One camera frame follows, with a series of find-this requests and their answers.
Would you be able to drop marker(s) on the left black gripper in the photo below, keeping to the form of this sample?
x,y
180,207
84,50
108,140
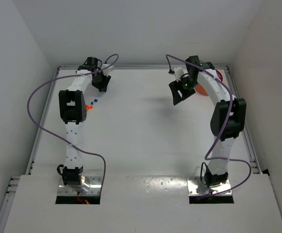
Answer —
x,y
101,81

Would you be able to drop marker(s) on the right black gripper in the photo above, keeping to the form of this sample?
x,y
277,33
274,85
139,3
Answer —
x,y
180,91

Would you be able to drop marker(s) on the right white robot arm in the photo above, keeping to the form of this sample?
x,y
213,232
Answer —
x,y
228,118

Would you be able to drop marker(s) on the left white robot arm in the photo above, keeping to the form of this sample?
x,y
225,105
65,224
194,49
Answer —
x,y
73,112

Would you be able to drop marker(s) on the orange lego piece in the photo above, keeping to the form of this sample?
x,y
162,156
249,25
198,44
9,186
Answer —
x,y
89,107

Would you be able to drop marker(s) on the white front cover board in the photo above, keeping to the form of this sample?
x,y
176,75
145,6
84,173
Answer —
x,y
143,205

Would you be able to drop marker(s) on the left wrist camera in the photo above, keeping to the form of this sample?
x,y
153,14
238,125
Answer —
x,y
107,68

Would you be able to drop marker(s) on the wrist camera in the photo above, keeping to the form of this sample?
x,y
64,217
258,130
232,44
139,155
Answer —
x,y
177,72
107,68

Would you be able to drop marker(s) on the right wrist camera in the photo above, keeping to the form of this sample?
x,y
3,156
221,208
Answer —
x,y
177,72

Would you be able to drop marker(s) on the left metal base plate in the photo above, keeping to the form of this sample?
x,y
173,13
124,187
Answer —
x,y
90,186

